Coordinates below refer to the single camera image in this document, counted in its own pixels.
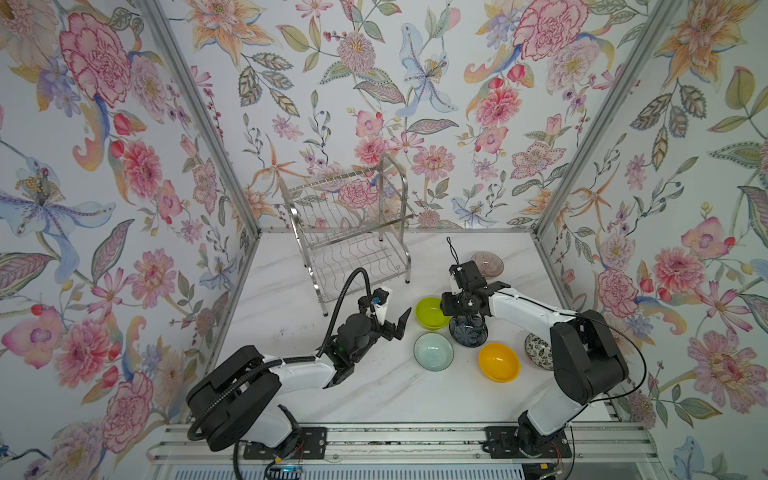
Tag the steel wire dish rack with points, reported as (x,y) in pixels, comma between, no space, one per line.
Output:
(352,219)

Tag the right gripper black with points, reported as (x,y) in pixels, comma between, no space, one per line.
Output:
(446,305)

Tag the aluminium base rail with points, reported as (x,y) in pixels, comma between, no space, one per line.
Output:
(429,443)

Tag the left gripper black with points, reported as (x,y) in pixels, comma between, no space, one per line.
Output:
(389,331)

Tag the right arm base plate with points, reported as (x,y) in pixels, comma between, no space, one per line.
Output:
(505,442)

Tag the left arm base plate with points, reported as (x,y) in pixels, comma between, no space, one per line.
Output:
(309,443)

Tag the pale teal glass bowl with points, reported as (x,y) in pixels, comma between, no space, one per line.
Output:
(433,352)

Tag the black white floral bowl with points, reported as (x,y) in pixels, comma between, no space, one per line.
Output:
(538,352)

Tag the lime green bowl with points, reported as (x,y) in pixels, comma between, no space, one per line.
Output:
(429,314)

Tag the yellow bowl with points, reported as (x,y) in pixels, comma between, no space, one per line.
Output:
(499,363)

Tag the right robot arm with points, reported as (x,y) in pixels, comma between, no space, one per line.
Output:
(587,361)

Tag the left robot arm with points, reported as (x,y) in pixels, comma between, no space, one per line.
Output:
(238,400)

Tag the pink striped bowl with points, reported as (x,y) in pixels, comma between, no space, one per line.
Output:
(489,264)

